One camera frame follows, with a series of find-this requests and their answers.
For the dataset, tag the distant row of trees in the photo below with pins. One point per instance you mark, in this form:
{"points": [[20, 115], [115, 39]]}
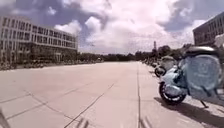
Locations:
{"points": [[126, 57]]}

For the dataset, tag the row of parked scooters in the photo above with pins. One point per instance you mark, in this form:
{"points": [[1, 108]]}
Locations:
{"points": [[148, 62]]}

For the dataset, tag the pale concrete pavement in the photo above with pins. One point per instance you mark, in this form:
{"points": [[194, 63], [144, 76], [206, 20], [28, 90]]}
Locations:
{"points": [[83, 86]]}

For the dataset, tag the thin tower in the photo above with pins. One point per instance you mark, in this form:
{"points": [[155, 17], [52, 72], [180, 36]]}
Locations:
{"points": [[155, 45]]}

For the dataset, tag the robot's own part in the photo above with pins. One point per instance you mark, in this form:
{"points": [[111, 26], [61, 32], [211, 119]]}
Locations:
{"points": [[145, 123], [83, 124]]}

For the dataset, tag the long pale office building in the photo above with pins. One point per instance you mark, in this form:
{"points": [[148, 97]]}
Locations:
{"points": [[33, 40]]}

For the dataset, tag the scooter with pale blue cover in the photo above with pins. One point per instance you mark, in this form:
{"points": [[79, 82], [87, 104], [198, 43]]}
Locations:
{"points": [[196, 76]]}

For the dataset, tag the dark grey building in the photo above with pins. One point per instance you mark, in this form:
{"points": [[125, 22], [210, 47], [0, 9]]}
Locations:
{"points": [[208, 31]]}

